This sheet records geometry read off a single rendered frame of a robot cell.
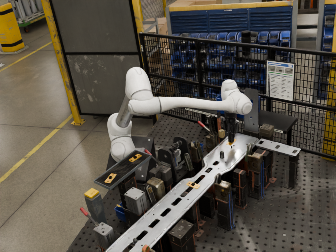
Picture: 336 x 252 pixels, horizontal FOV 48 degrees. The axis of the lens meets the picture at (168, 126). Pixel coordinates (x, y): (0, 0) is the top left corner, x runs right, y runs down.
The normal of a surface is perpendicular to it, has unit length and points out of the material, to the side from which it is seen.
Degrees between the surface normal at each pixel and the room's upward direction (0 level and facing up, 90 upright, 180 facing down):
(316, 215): 0
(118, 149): 47
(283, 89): 90
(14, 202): 0
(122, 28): 91
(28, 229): 0
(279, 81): 90
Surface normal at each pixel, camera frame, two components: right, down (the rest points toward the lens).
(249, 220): -0.12, -0.86
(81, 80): -0.35, 0.50
